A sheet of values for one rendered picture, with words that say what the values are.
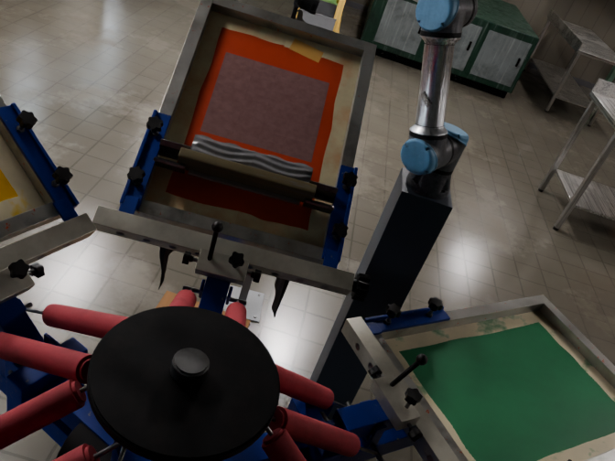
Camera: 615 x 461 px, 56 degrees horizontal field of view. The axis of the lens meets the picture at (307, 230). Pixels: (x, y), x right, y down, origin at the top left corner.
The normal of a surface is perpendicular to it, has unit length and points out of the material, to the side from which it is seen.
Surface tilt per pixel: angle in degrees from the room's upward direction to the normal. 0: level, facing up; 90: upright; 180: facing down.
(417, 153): 97
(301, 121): 32
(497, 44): 90
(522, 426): 0
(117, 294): 0
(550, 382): 0
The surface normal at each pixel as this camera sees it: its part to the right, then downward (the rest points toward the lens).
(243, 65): 0.20, -0.37
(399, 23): -0.14, 0.54
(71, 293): 0.28, -0.78
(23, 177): 0.66, -0.40
